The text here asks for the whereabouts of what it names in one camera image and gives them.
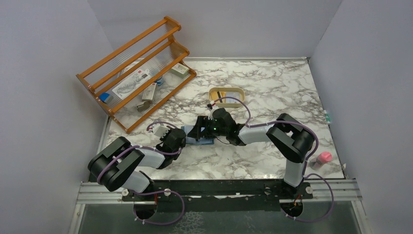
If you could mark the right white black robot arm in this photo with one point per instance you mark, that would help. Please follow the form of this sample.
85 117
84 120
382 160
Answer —
291 138

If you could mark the small blue white jar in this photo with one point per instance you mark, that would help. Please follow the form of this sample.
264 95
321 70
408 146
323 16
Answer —
160 81

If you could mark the green white item at edge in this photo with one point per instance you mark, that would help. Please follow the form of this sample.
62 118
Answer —
327 117

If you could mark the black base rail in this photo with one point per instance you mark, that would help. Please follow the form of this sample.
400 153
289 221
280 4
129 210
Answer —
221 195

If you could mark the blue leather card holder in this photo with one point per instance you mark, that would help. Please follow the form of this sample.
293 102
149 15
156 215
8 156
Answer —
192 141

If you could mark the grey metal clip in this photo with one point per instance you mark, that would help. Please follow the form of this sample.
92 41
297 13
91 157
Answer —
143 106

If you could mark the beige oval tray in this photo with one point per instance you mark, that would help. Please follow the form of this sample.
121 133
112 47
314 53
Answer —
228 89

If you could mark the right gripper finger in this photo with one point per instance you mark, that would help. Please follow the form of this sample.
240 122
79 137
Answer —
202 120
198 131

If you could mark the small white red box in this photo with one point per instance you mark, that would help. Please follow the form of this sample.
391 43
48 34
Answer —
149 92

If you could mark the long clear packaged item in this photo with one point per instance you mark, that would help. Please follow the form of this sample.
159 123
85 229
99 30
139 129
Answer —
132 82

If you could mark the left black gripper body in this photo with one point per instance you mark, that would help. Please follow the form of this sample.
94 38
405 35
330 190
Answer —
164 139

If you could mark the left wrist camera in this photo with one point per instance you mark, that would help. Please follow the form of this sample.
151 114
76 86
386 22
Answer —
160 130

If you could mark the small white green box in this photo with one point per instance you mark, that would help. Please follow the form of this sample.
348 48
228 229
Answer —
180 70

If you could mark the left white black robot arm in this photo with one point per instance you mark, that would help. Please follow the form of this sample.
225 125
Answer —
115 166

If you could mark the orange wooden rack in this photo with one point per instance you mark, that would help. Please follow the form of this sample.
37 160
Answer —
156 49

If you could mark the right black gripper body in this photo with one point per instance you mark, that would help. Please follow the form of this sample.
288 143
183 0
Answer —
213 130

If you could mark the pink bottle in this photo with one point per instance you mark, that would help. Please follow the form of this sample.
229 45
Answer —
322 159

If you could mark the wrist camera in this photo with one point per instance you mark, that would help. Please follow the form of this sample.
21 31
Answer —
160 130
212 107

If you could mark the blue cap item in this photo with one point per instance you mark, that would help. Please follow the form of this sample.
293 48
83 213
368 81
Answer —
106 98

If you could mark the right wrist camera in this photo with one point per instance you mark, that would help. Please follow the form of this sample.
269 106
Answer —
212 107

